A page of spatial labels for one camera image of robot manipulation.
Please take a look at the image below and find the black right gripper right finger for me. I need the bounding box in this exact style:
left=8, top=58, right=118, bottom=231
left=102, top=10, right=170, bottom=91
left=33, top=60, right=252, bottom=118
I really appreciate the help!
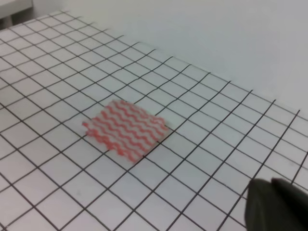
left=271, top=178, right=308, bottom=217

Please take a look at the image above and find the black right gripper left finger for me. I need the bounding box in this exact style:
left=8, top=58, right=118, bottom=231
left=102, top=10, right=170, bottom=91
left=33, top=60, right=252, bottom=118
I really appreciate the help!
left=244, top=179, right=308, bottom=231

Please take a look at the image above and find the pink wavy striped towel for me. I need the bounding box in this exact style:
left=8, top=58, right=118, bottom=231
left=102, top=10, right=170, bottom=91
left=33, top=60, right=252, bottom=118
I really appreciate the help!
left=82, top=100, right=168, bottom=162

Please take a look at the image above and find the white grid tablecloth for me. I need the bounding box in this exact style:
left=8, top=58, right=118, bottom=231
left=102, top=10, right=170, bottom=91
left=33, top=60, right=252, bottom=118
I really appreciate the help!
left=0, top=11, right=308, bottom=231

